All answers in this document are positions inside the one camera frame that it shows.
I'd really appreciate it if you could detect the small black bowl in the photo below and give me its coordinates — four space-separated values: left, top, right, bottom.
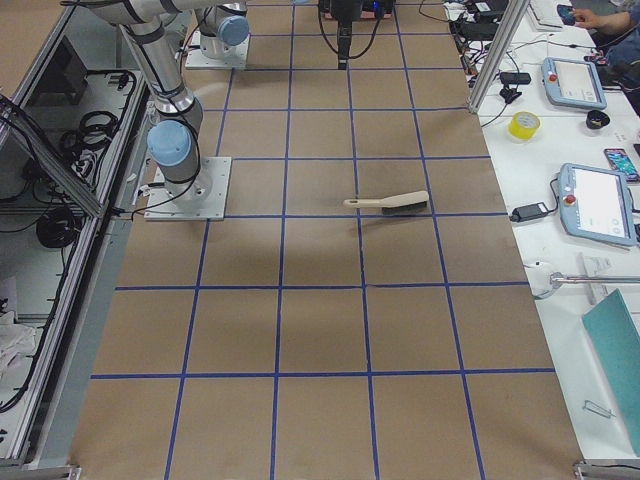
585 110 611 132

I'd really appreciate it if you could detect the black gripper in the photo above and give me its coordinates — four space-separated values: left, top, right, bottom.
318 0 395 70

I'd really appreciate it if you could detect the teach pendant tablet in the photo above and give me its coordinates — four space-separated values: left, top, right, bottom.
557 163 638 247
541 57 607 110

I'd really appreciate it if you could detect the smartphone with colourful screen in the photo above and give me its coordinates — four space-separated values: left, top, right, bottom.
604 148 640 183

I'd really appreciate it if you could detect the person hand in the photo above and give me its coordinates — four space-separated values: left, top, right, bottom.
573 9 606 30

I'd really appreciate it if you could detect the black power adapter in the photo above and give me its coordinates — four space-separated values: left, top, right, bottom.
509 202 550 223

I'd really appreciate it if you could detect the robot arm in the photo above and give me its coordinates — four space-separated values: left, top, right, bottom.
61 1 215 201
183 1 394 70

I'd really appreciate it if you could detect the near teach pendant tablet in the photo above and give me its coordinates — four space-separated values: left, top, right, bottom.
557 163 638 247

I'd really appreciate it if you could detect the yellow tape roll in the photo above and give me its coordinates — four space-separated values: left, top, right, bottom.
507 111 541 141

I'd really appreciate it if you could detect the far teach pendant tablet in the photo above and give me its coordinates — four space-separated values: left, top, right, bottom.
541 57 607 110

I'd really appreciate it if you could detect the teal board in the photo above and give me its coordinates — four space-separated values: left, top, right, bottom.
582 289 639 455

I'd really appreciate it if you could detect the aluminium frame post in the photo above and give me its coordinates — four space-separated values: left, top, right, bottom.
468 0 529 114

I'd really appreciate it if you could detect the beige hand brush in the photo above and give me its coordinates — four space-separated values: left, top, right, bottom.
342 190 430 215

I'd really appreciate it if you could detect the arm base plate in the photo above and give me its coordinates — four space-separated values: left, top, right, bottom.
184 30 250 70
144 157 232 221

